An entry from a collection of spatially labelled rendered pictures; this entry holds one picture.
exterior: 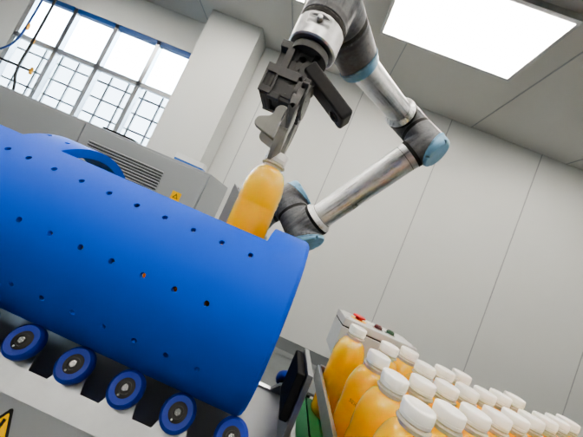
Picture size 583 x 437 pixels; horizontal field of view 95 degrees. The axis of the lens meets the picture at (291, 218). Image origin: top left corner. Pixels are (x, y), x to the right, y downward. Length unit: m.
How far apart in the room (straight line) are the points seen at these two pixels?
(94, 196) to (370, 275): 3.13
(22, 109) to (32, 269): 2.71
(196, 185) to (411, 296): 2.67
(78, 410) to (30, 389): 0.07
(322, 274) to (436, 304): 1.37
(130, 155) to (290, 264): 2.16
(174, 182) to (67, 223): 1.82
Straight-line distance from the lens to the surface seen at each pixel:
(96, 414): 0.49
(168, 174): 2.26
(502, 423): 0.61
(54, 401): 0.50
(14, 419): 0.53
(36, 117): 3.02
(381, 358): 0.53
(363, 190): 1.10
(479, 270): 3.89
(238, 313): 0.35
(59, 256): 0.43
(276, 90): 0.50
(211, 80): 3.65
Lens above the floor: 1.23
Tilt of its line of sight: 4 degrees up
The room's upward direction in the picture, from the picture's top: 23 degrees clockwise
